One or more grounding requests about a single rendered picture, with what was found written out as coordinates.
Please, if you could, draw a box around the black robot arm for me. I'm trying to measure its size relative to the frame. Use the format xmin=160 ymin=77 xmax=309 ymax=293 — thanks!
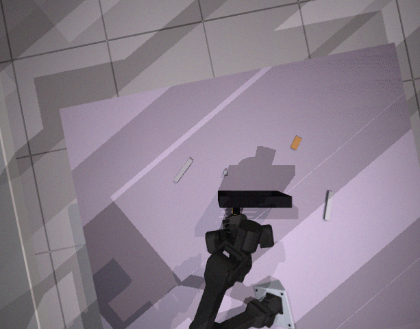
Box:
xmin=189 ymin=214 xmax=283 ymax=329

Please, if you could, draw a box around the orange-brown rectangular block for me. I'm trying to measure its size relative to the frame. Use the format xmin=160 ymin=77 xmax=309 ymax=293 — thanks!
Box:
xmin=291 ymin=136 xmax=302 ymax=150

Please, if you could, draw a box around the grey rectangular bar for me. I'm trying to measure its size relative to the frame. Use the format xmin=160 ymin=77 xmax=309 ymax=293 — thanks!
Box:
xmin=174 ymin=159 xmax=192 ymax=182

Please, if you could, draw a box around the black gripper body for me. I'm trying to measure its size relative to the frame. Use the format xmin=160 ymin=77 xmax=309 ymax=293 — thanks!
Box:
xmin=205 ymin=224 xmax=274 ymax=254

